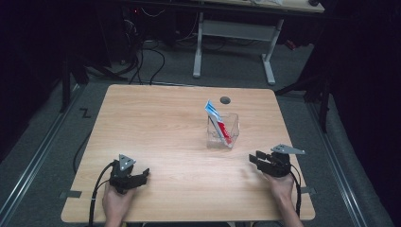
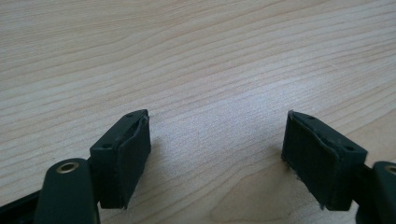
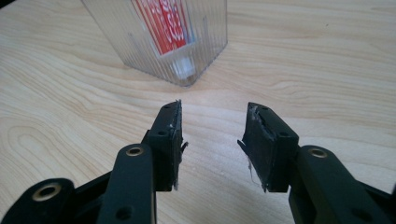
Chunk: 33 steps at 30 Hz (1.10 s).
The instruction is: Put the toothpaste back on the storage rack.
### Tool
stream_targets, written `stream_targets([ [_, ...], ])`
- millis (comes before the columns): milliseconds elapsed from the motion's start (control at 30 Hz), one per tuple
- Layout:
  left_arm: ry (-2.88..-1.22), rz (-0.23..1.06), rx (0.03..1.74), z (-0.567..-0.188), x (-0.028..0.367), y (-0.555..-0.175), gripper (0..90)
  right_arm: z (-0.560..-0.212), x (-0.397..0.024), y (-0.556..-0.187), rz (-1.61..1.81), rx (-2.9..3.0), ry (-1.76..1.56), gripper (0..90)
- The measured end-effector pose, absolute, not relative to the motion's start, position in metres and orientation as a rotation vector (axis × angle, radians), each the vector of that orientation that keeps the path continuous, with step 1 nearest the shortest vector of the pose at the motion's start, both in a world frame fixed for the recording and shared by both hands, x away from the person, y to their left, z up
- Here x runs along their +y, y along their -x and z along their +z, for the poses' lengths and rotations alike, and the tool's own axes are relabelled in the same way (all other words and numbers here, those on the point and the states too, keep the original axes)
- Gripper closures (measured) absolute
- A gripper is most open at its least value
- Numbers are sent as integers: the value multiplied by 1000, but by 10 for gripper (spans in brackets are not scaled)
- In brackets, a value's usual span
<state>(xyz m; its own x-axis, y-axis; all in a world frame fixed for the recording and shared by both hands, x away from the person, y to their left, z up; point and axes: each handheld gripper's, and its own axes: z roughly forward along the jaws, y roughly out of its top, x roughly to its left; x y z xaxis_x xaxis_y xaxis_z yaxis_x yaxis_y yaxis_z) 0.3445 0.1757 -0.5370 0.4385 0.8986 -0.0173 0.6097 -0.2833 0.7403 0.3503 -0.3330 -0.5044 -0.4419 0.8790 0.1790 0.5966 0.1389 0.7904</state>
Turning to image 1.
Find clear plastic container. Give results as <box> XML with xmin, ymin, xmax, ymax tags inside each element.
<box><xmin>205</xmin><ymin>113</ymin><xmax>240</xmax><ymax>150</ymax></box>

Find metal floor rail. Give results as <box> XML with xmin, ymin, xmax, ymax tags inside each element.
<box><xmin>305</xmin><ymin>99</ymin><xmax>371</xmax><ymax>227</ymax></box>
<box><xmin>0</xmin><ymin>84</ymin><xmax>83</xmax><ymax>223</ymax></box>

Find person's right hand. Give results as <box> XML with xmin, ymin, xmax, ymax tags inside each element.
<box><xmin>264</xmin><ymin>172</ymin><xmax>296</xmax><ymax>204</ymax></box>

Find black metal stand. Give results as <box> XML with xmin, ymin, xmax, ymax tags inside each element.
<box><xmin>274</xmin><ymin>70</ymin><xmax>333</xmax><ymax>134</ymax></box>
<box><xmin>59</xmin><ymin>51</ymin><xmax>91</xmax><ymax>114</ymax></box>

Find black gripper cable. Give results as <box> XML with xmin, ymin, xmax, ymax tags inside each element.
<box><xmin>88</xmin><ymin>160</ymin><xmax>115</xmax><ymax>227</ymax></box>
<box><xmin>288</xmin><ymin>164</ymin><xmax>303</xmax><ymax>218</ymax></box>

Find white-legged wooden desk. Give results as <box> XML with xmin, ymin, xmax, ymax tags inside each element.
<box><xmin>191</xmin><ymin>0</ymin><xmax>325</xmax><ymax>86</ymax></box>

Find blue white red toothpaste tube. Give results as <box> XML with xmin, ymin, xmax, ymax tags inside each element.
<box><xmin>203</xmin><ymin>99</ymin><xmax>234</xmax><ymax>146</ymax></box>

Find black cable beside table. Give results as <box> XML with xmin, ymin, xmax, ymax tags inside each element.
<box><xmin>72</xmin><ymin>130</ymin><xmax>93</xmax><ymax>175</ymax></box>

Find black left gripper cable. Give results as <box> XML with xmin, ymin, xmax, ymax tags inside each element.
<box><xmin>88</xmin><ymin>160</ymin><xmax>115</xmax><ymax>227</ymax></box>

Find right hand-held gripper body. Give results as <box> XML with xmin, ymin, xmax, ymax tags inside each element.
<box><xmin>263</xmin><ymin>144</ymin><xmax>306</xmax><ymax>178</ymax></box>

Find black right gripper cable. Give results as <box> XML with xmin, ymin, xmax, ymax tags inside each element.
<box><xmin>288</xmin><ymin>164</ymin><xmax>303</xmax><ymax>218</ymax></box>

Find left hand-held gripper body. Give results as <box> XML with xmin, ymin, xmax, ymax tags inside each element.
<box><xmin>108</xmin><ymin>153</ymin><xmax>141</xmax><ymax>195</ymax></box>

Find black floor cables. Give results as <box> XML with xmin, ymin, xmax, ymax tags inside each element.
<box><xmin>121</xmin><ymin>39</ymin><xmax>166</xmax><ymax>86</ymax></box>

